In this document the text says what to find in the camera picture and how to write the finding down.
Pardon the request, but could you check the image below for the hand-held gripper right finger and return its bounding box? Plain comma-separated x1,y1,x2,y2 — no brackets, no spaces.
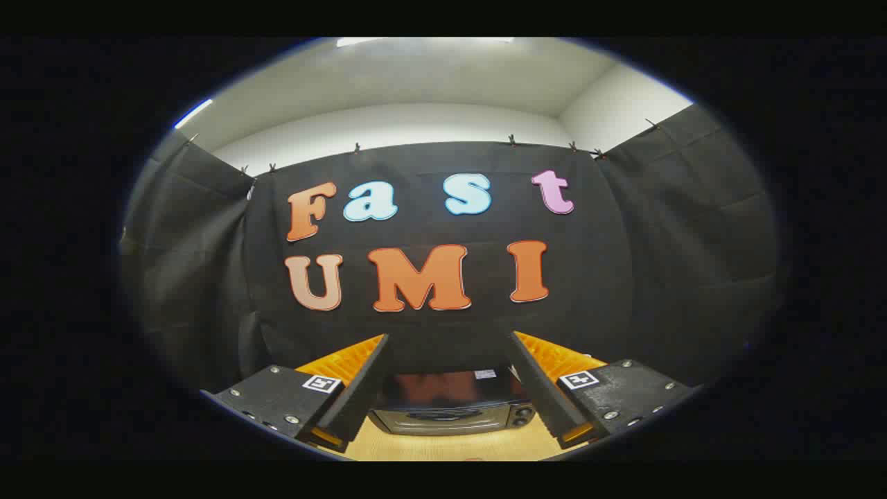
510,331,701,451

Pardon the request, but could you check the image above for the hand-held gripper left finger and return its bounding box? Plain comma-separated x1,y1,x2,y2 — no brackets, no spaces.
200,333,392,454

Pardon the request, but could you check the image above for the black toaster oven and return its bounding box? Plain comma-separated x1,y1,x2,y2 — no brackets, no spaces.
367,369,536,436

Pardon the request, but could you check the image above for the row of black cloth clips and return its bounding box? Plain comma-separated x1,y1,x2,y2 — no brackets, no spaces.
186,118,660,174

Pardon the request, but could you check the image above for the ceiling light panel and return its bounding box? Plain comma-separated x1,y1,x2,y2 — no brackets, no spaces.
173,98,214,130

